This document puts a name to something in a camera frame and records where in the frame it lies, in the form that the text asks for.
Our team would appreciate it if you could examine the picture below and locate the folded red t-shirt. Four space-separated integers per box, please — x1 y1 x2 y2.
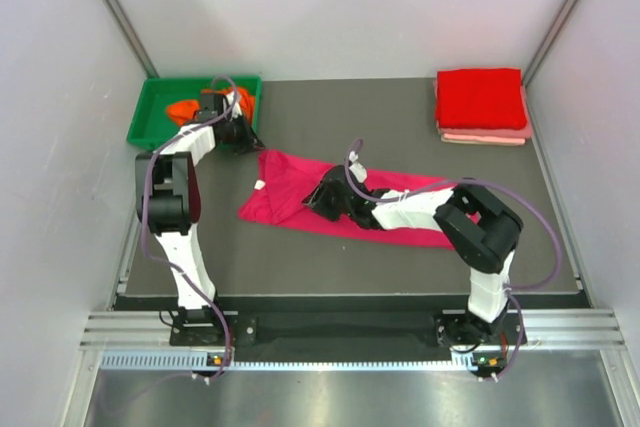
435 68 527 130

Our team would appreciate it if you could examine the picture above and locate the folded peach t-shirt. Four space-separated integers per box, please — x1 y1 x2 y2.
439 133 530 146

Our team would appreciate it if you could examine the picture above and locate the magenta pink t-shirt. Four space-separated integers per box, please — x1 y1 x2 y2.
238 150 453 250

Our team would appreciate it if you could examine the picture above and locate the orange t-shirt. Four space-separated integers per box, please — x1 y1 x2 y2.
165 87 257 127

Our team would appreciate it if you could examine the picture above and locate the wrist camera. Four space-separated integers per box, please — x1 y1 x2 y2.
221 92 244 121
347 151 368 184

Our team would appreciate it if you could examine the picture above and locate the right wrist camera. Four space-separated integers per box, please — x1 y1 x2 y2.
347 151 368 184

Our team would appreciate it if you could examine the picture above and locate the green plastic bin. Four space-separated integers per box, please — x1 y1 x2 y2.
124 75 264 150

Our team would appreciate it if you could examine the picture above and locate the slotted grey cable duct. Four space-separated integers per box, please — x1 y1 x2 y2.
100 350 500 373

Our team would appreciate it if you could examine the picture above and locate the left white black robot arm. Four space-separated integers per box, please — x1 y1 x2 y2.
135 86 264 346

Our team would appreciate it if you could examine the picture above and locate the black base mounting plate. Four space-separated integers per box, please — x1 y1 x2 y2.
169 295 524 362

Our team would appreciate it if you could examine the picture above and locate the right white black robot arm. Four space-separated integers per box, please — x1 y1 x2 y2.
302 166 523 347

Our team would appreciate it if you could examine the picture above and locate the aluminium frame rail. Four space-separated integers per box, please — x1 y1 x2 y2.
80 311 172 349

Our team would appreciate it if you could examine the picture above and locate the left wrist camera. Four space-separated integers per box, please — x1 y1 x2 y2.
221 92 244 121

